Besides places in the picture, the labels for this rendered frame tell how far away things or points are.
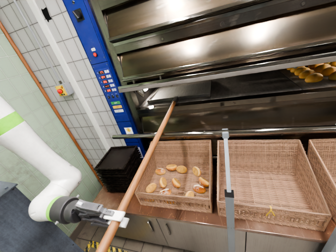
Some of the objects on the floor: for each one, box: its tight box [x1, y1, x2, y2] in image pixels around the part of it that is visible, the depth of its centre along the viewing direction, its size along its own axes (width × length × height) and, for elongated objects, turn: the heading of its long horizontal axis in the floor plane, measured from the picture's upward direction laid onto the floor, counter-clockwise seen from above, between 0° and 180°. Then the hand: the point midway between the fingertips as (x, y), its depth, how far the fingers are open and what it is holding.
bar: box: [112, 124, 336, 252], centre depth 104 cm, size 31×127×118 cm, turn 96°
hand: (116, 218), depth 53 cm, fingers closed on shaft, 3 cm apart
